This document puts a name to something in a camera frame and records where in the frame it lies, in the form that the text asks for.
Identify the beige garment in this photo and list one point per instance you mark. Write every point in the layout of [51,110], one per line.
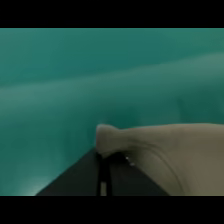
[173,156]

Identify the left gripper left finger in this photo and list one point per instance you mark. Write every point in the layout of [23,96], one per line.
[78,180]

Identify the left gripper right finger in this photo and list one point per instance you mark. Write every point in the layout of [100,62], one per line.
[133,181]

